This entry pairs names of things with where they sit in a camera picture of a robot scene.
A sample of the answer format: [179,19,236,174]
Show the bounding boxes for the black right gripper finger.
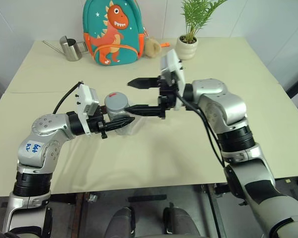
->
[125,104,162,117]
[127,77,162,90]

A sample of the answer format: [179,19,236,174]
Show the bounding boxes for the green leafy plant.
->
[180,0,228,43]

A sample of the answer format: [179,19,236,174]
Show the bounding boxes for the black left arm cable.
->
[52,80,84,115]

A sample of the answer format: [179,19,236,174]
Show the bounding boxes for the cream tablecloth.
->
[0,36,298,198]

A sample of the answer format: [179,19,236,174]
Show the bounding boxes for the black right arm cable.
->
[175,89,226,170]

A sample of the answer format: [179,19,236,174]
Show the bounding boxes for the black tape strip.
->
[127,194,168,203]

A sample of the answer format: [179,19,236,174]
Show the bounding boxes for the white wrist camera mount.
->
[159,49,187,110]
[76,83,100,136]

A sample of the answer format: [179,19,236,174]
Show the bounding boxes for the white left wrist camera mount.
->
[76,83,100,136]

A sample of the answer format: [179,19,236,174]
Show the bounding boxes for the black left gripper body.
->
[86,105,108,140]

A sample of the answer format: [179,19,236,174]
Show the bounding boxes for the dark grey rounded shape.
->
[162,202,209,238]
[103,206,136,238]

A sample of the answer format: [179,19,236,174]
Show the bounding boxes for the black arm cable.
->
[52,80,84,115]
[175,89,226,170]

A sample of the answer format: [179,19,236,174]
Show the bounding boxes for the beige plush pompom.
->
[144,36,163,59]

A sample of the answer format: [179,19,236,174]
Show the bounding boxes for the steel watering can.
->
[41,35,88,62]

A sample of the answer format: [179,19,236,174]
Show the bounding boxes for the white ribbed plant pot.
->
[176,35,199,61]

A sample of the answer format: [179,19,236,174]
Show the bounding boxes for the teal dinosaur backpack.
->
[82,0,149,66]

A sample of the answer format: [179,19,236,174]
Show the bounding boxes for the grey jar lid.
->
[104,92,130,112]

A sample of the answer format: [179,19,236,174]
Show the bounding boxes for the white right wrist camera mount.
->
[159,49,187,110]

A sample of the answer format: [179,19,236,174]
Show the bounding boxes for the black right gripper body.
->
[157,74,181,120]

